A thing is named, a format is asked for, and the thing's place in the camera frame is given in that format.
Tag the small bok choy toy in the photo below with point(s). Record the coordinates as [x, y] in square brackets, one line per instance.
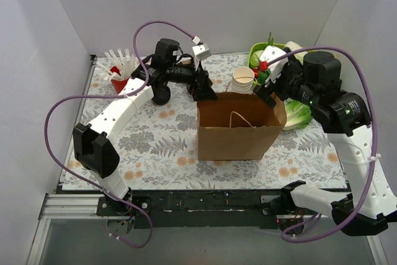
[298, 115]

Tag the white wrapped straws bundle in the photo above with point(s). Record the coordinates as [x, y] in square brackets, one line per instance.
[122, 64]

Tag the green vegetable tray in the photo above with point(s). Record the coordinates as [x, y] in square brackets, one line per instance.
[263, 52]

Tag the aluminium frame rail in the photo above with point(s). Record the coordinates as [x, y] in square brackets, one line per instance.
[76, 228]

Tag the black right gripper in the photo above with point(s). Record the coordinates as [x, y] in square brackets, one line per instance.
[276, 83]

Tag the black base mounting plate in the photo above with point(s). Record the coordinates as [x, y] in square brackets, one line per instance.
[212, 208]

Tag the round green cabbage toy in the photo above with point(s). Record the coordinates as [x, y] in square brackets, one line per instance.
[254, 59]

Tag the green bok choy toy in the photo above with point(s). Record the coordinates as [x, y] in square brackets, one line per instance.
[262, 76]

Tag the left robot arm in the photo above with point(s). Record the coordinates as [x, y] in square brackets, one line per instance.
[94, 142]

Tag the brown paper bag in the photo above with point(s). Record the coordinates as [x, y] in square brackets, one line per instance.
[237, 127]

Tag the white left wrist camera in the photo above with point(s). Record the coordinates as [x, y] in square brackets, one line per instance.
[201, 50]

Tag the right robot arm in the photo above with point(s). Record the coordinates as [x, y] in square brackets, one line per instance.
[348, 120]

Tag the white paper cup stack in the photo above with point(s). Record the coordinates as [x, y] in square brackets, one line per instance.
[242, 80]

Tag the red plastic straw cup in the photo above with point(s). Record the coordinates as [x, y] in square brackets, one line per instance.
[118, 81]

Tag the black plastic cup lids stack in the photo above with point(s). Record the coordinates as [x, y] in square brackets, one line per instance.
[161, 96]

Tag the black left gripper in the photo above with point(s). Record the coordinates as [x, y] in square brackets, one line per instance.
[198, 79]

